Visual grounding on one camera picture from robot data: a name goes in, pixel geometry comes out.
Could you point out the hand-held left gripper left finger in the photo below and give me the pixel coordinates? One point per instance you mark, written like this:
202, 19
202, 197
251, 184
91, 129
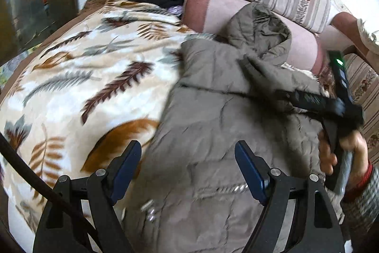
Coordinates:
128, 165

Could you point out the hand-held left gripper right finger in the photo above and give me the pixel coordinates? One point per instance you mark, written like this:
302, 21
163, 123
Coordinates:
251, 170

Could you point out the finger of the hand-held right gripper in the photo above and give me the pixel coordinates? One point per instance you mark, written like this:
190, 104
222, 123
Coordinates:
272, 84

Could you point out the olive quilted jacket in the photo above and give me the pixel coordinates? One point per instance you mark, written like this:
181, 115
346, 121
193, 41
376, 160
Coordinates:
213, 128

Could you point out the person's right forearm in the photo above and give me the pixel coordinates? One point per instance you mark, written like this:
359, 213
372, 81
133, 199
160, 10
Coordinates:
362, 199

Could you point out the person's right hand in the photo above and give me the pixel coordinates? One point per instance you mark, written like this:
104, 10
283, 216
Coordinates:
327, 153

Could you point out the white cloth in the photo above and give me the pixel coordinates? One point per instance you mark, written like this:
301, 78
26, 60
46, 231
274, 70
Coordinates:
367, 32

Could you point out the pink bolster cushion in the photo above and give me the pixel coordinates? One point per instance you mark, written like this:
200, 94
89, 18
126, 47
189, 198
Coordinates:
213, 10

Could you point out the leaf print blanket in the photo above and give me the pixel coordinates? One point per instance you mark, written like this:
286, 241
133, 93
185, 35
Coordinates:
80, 72

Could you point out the purple patterned cloth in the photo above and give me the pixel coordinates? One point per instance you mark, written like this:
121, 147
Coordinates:
175, 9

